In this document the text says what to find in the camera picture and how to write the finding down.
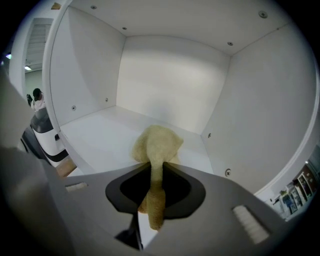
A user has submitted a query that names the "white cabinet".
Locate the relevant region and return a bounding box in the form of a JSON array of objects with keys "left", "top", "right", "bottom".
[{"left": 41, "top": 0, "right": 320, "bottom": 196}]

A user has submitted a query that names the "white and black robot machine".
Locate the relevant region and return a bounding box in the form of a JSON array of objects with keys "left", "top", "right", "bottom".
[{"left": 21, "top": 107, "right": 70, "bottom": 168}]

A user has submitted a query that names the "yellow wiping cloth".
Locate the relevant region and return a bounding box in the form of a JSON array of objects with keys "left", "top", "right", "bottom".
[{"left": 131, "top": 124, "right": 185, "bottom": 231}]

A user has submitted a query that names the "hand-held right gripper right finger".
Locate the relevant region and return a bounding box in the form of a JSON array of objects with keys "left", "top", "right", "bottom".
[{"left": 142, "top": 161, "right": 286, "bottom": 256}]

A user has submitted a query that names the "brown cardboard box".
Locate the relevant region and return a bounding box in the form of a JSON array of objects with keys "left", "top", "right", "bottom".
[{"left": 55, "top": 158, "right": 78, "bottom": 179}]

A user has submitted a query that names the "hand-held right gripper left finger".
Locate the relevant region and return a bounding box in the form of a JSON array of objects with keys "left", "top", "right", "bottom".
[{"left": 63, "top": 161, "right": 154, "bottom": 251}]

